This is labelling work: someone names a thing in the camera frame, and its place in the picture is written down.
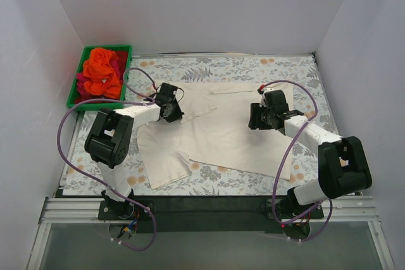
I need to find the cream t shirt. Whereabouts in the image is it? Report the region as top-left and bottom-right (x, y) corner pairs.
(137, 82), (291, 189)

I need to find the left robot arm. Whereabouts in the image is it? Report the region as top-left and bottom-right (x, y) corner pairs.
(84, 83), (184, 219)

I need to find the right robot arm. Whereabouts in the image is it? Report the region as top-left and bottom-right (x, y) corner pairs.
(249, 87), (372, 219)

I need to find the orange t shirt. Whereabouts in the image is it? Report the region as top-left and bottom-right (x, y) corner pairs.
(80, 47), (127, 99)

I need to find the green plastic bin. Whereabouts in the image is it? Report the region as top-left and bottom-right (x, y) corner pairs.
(66, 44), (132, 112)

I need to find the floral table mat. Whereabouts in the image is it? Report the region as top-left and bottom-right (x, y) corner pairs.
(60, 56), (337, 196)

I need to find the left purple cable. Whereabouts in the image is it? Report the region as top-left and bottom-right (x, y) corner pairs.
(56, 67), (159, 252)

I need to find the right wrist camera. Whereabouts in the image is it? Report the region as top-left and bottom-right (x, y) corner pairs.
(258, 84), (275, 100)

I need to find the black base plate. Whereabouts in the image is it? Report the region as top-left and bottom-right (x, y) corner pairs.
(97, 195), (324, 233)

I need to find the aluminium frame rail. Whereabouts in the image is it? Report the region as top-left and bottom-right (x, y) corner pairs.
(27, 195), (395, 269)

